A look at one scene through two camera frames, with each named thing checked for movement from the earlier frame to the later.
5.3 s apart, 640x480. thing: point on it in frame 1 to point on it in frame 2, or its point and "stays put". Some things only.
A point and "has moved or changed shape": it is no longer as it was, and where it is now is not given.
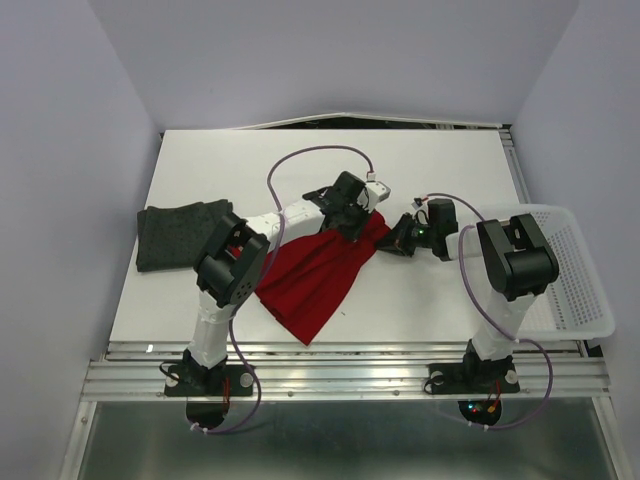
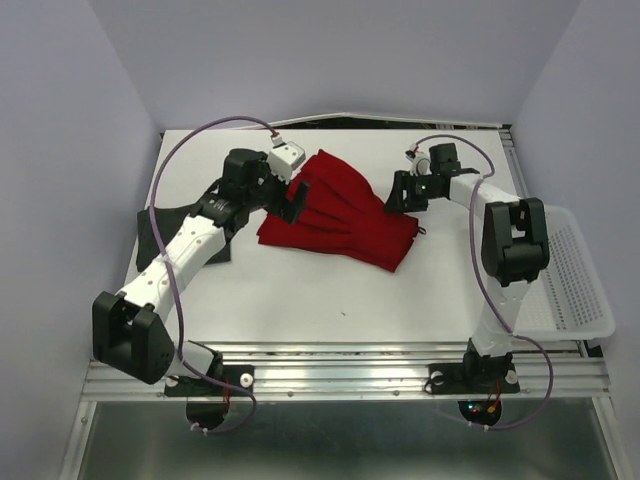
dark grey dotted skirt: [171, 237] stays put
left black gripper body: [355, 216] to [270, 194]
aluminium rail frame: [349, 411] stays put
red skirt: [306, 277] has moved or changed shape
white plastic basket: [575, 303] stays put
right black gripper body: [410, 234] to [417, 190]
